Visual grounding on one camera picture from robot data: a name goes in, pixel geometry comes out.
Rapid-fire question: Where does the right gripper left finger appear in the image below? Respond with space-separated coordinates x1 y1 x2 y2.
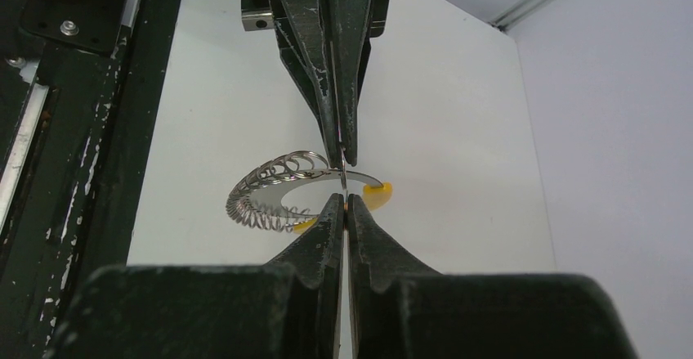
45 194 345 358

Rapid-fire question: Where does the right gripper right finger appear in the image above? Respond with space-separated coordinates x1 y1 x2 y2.
347 195 637 358

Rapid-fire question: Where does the large keyring with yellow grip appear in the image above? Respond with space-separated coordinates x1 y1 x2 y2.
225 150 393 235

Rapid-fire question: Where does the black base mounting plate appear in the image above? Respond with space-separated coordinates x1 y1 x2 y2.
1 0 181 358

